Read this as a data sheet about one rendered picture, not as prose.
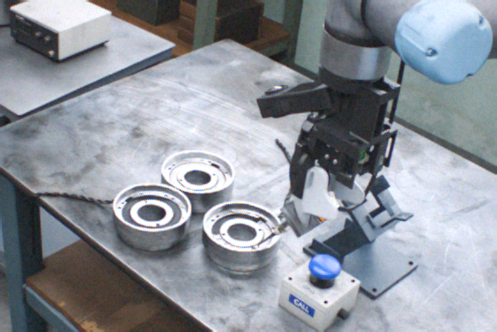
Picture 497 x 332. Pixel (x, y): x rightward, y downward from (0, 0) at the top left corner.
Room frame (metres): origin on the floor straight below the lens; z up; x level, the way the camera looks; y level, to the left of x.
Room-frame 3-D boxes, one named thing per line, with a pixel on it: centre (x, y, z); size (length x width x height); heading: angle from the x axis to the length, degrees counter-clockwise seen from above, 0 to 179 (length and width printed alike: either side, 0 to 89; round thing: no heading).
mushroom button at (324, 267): (0.77, -0.11, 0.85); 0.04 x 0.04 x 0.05
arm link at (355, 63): (0.78, -0.10, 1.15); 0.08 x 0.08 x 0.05
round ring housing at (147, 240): (0.88, 0.12, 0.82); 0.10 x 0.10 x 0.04
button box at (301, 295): (0.77, -0.12, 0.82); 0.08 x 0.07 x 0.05; 52
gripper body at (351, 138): (0.78, -0.10, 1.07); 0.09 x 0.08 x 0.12; 49
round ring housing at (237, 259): (0.86, -0.01, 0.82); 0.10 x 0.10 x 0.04
